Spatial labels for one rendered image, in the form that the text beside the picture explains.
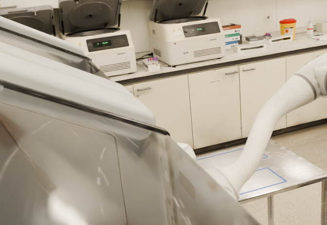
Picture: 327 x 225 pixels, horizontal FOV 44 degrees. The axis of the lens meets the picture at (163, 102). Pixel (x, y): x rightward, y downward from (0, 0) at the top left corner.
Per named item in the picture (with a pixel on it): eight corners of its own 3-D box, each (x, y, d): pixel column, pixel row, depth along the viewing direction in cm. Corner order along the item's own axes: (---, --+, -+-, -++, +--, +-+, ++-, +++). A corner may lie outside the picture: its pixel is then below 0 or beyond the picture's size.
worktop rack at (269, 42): (268, 45, 409) (268, 39, 407) (263, 44, 418) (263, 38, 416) (293, 41, 419) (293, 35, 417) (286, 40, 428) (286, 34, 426)
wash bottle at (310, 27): (309, 38, 427) (309, 18, 421) (304, 37, 434) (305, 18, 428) (315, 37, 429) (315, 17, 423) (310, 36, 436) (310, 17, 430)
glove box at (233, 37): (219, 43, 407) (218, 35, 404) (213, 41, 418) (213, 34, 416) (239, 40, 413) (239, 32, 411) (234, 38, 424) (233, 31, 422)
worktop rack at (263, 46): (237, 53, 383) (237, 47, 382) (233, 52, 393) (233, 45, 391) (266, 49, 388) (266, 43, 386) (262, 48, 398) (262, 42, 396)
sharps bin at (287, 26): (285, 41, 419) (285, 20, 413) (276, 40, 435) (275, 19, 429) (299, 39, 424) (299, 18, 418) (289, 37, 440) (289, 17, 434)
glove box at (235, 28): (220, 35, 405) (219, 25, 402) (215, 34, 416) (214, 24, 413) (242, 32, 411) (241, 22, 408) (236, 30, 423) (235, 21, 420)
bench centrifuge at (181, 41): (170, 67, 353) (162, -14, 333) (150, 57, 410) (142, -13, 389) (227, 58, 369) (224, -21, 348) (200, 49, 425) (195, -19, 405)
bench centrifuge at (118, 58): (73, 84, 328) (59, -3, 308) (64, 71, 385) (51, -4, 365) (138, 73, 345) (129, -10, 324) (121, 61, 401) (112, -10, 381)
